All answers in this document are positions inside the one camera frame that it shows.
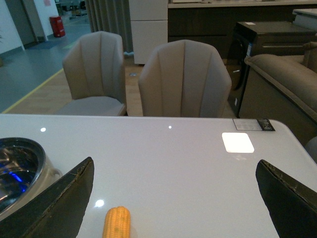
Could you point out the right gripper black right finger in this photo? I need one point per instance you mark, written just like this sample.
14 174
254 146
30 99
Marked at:
292 206

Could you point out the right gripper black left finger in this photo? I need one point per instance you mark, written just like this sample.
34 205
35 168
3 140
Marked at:
58 211

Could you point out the yellow corn cob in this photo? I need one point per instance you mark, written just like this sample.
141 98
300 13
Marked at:
117 223

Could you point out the grey steel cooking pot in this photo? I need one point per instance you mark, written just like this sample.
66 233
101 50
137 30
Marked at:
25 172

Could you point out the table label sticker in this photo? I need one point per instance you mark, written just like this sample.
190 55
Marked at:
253 124

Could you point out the beige sofa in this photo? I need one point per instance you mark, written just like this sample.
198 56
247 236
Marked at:
290 96

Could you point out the left beige upholstered chair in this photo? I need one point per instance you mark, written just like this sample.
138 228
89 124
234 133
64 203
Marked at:
95 73

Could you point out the beige upholstered chair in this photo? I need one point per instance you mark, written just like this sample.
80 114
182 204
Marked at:
184 78
95 73

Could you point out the right beige upholstered chair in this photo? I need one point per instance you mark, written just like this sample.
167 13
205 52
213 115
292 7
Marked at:
184 78

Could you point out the black appliance box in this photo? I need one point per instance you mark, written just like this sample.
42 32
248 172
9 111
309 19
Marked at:
262 46

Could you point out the red cabinet box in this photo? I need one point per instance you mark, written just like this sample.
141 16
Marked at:
57 26

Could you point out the dark kitchen counter cabinet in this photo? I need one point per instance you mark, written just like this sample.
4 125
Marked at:
213 23

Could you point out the grey curtain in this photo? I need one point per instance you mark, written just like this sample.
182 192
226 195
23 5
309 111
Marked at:
111 16

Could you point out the white pillar cabinet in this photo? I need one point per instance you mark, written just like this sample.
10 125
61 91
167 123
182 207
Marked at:
149 26

